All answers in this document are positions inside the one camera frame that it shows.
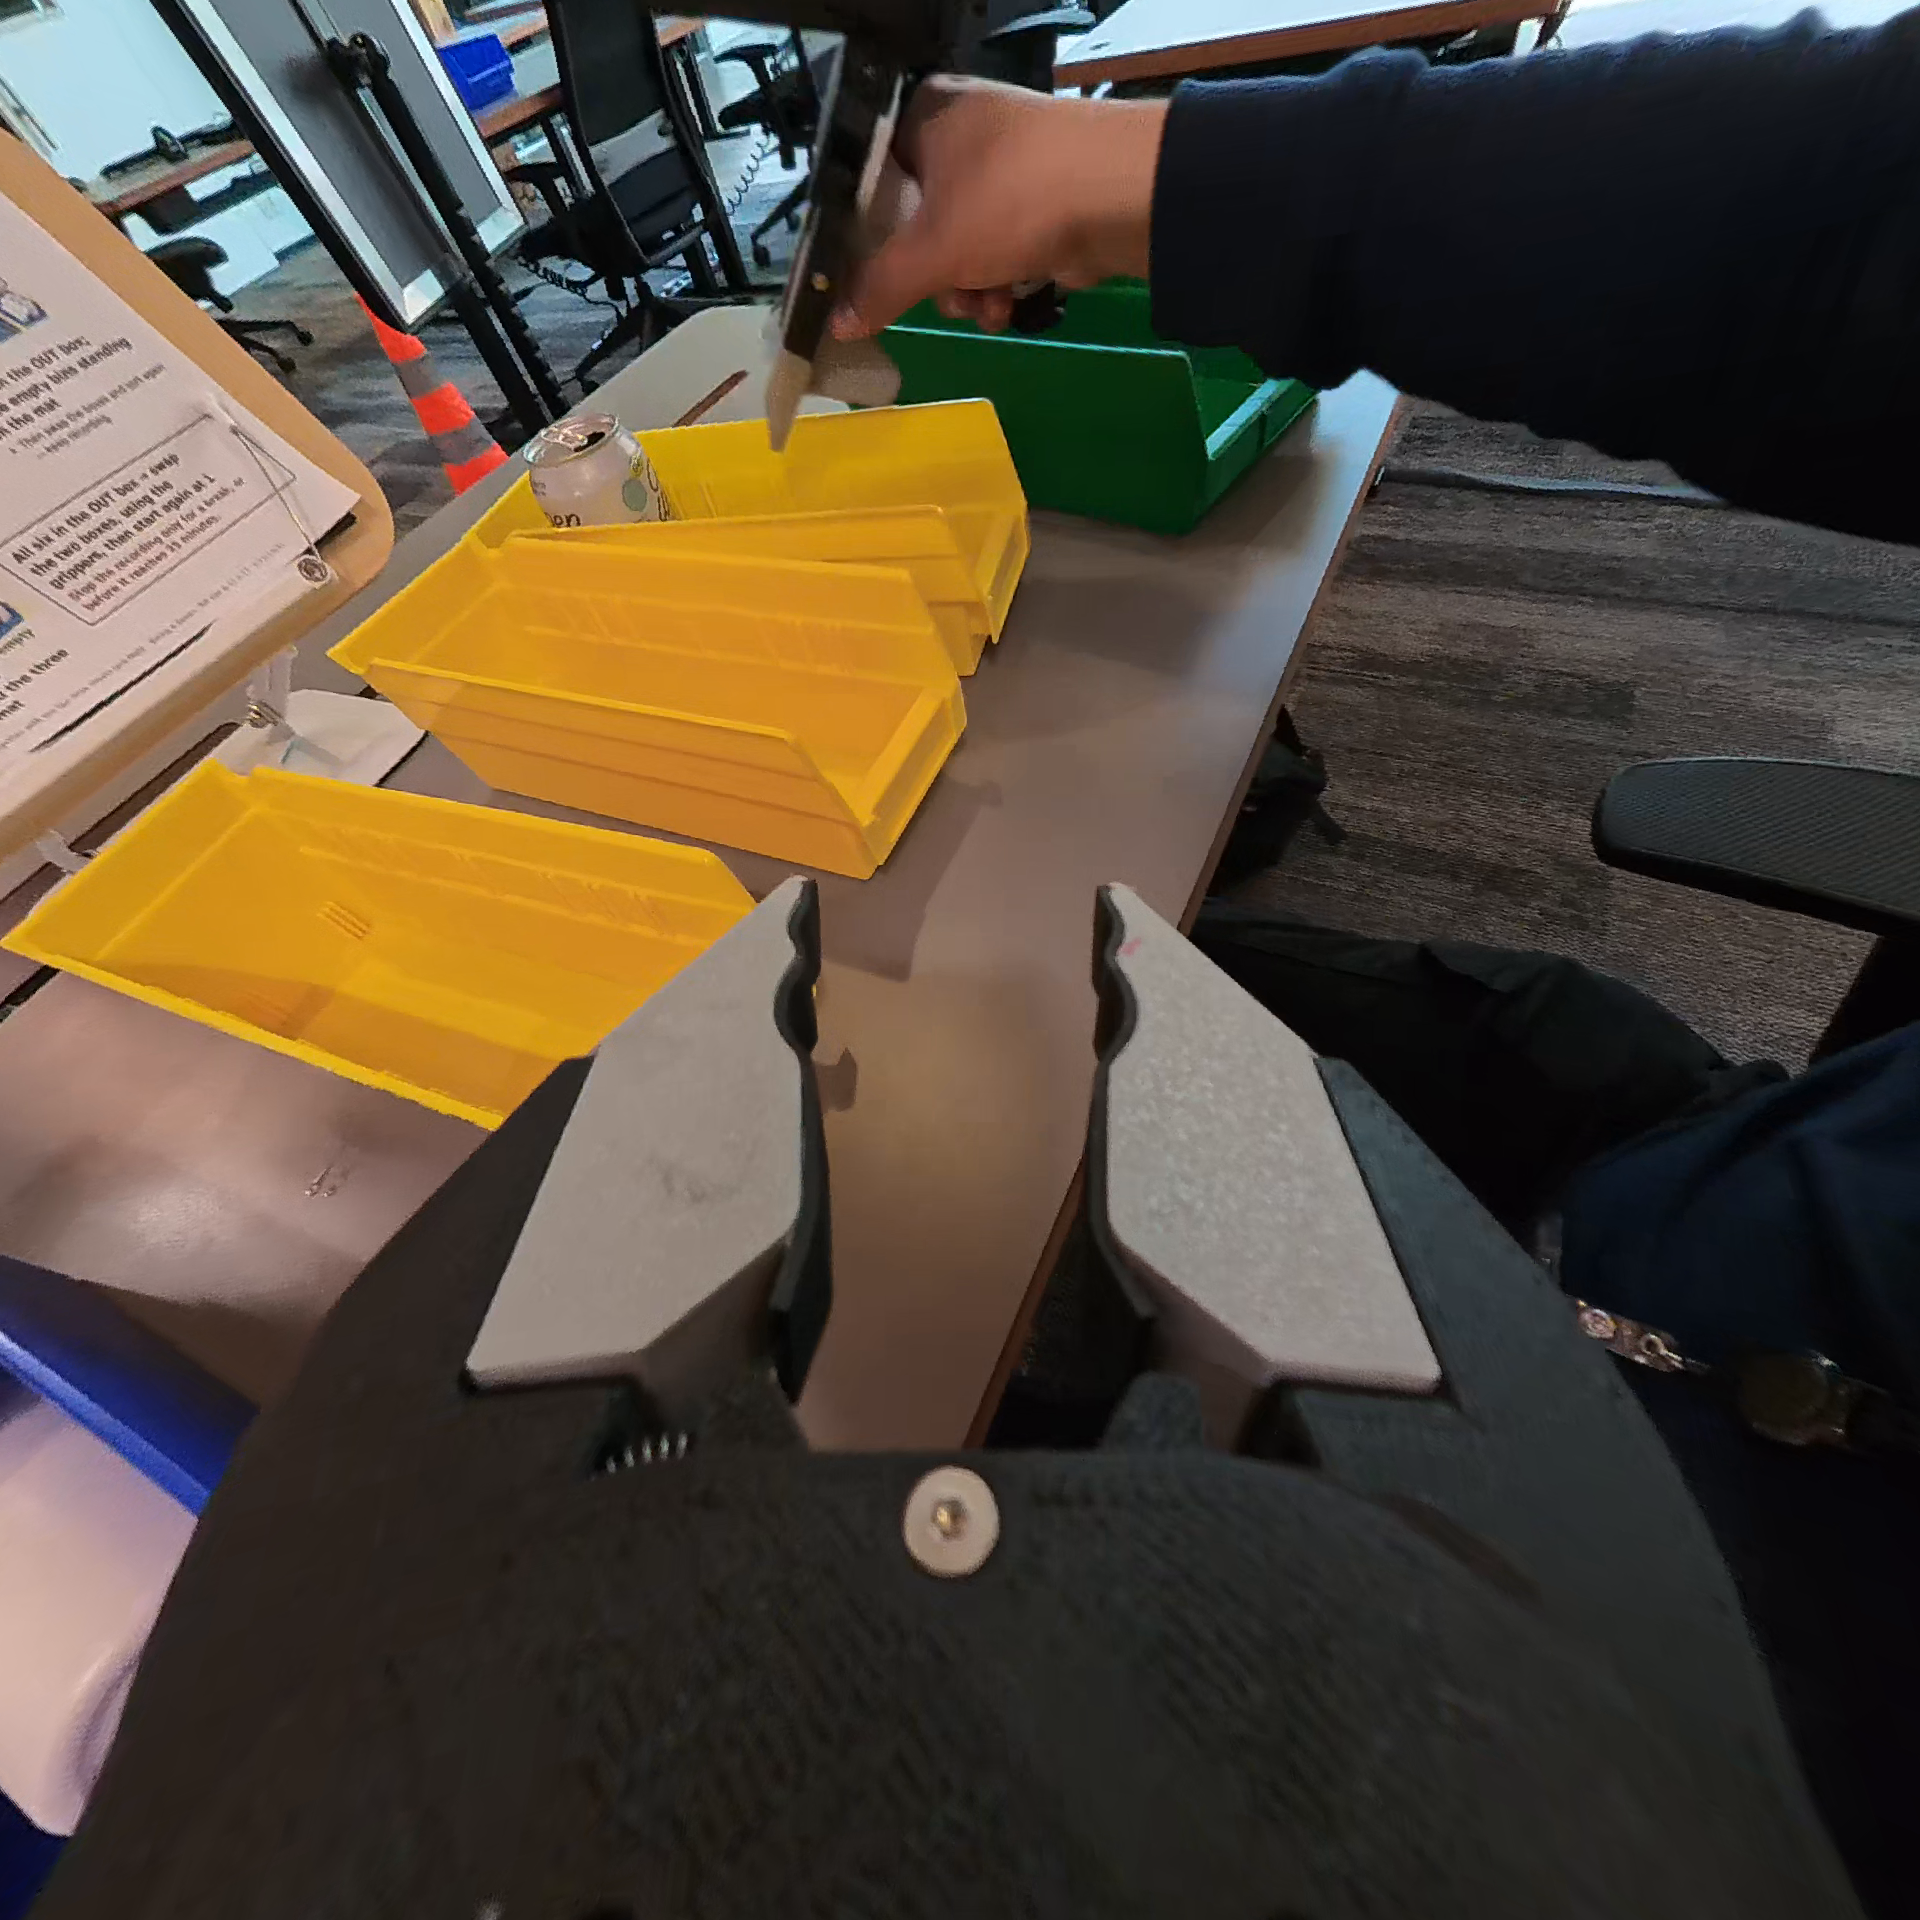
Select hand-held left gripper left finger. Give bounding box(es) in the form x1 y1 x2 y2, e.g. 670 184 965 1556
464 880 834 1403

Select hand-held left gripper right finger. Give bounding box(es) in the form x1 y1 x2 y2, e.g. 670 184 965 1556
1085 882 1445 1450

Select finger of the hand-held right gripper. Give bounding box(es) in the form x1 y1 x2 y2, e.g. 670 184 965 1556
815 164 906 412
764 66 910 455

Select yellow plastic bin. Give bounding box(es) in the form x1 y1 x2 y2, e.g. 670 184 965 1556
326 531 970 882
0 756 756 1130
475 395 1034 678

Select white drink can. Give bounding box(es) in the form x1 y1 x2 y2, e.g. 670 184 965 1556
522 412 671 530

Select blue plastic bin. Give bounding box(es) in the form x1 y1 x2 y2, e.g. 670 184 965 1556
0 1252 260 1920

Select person's right forearm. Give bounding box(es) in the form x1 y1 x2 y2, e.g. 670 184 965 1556
1146 0 1920 550

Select person's right hand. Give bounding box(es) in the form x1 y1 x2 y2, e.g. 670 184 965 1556
831 74 1172 342

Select black office chair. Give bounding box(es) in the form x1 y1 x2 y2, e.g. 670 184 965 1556
510 0 752 395
141 235 314 373
712 32 823 270

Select person's legs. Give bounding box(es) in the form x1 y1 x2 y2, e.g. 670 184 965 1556
1191 899 1787 1253

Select green plastic bin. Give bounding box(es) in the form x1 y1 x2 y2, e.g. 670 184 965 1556
876 276 1322 537

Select orange traffic cone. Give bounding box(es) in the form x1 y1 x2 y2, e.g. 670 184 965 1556
354 294 512 497

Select background wooden table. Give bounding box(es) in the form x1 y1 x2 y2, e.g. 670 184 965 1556
1050 0 1574 95

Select small blue bin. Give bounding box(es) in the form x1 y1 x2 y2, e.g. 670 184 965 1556
434 26 522 115

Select instruction sheet on clipboard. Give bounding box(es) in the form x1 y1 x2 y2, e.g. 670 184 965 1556
0 126 395 864

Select whiteboard on black stand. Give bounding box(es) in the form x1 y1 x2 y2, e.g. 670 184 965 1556
150 0 571 438

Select person's navy jacket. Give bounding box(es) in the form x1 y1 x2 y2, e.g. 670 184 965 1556
1552 1020 1920 1920

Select white stand base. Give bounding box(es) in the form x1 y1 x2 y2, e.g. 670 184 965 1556
276 685 431 792

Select black chair armrest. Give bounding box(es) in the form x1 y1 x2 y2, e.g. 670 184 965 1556
1590 756 1920 1059

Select printed instruction sheet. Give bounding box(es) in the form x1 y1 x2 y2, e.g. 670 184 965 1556
0 193 361 798

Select key ring with lanyard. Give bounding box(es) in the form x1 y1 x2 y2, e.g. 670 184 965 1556
1565 1296 1920 1469

